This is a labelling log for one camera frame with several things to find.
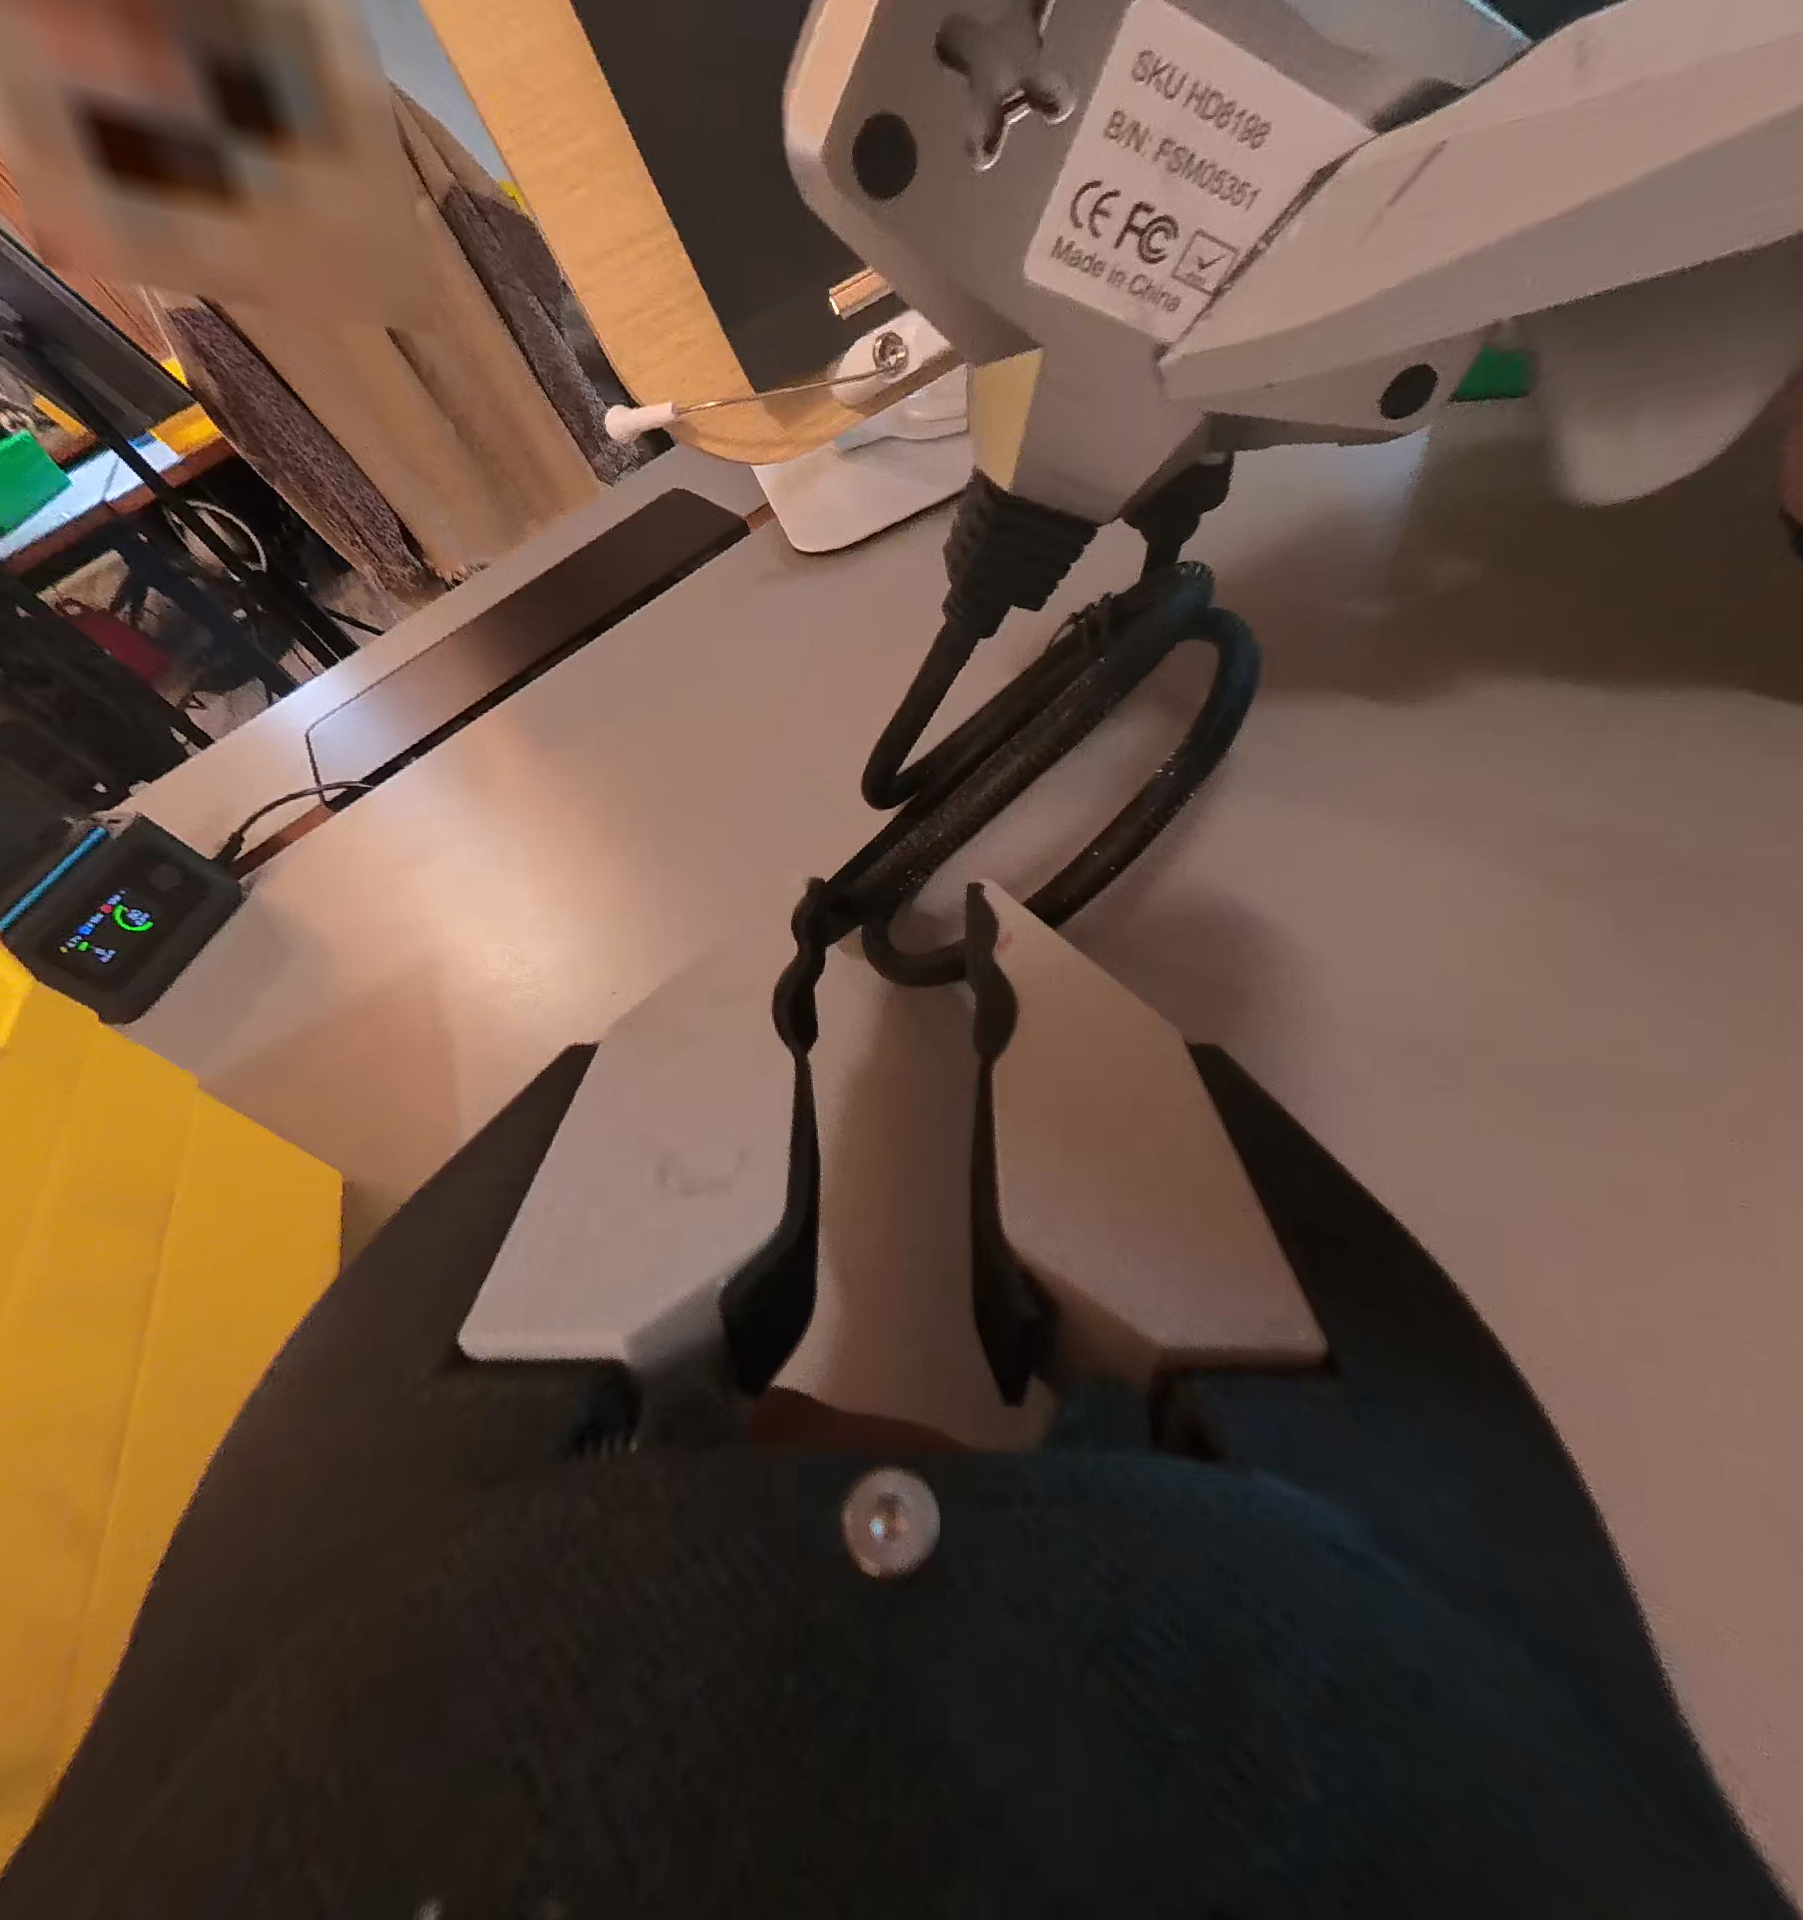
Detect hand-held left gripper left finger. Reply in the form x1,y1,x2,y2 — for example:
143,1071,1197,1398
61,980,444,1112
455,877,830,1395

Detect black braided cable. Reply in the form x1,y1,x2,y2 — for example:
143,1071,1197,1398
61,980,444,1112
818,448,1267,938

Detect dark monitor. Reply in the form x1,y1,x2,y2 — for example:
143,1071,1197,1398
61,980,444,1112
570,0,909,355

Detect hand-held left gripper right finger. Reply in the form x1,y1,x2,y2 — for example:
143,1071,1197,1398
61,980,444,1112
964,881,1329,1408

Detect small black display device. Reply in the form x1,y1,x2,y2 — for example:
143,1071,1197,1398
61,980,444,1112
0,812,246,1025

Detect patterned brown curtain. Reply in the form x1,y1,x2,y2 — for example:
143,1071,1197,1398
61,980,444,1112
164,163,610,602

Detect silver adapter hub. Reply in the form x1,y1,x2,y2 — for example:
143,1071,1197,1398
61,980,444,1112
783,0,1489,520

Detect black hdmi cable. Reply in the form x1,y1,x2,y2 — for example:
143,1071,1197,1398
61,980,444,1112
804,476,1105,993

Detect white monitor stand base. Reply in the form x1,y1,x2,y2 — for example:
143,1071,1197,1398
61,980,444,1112
758,381,1000,556

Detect metal wire with white tip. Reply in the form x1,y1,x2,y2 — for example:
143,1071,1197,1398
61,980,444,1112
605,381,909,440

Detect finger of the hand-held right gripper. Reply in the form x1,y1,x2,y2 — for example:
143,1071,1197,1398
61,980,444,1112
1156,0,1803,405

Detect thin black device cable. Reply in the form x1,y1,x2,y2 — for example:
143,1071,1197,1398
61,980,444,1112
223,777,381,876

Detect small green bin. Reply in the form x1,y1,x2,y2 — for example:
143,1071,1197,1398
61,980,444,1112
0,436,74,546

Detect light wooden board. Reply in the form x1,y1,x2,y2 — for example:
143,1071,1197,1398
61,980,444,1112
417,0,966,466

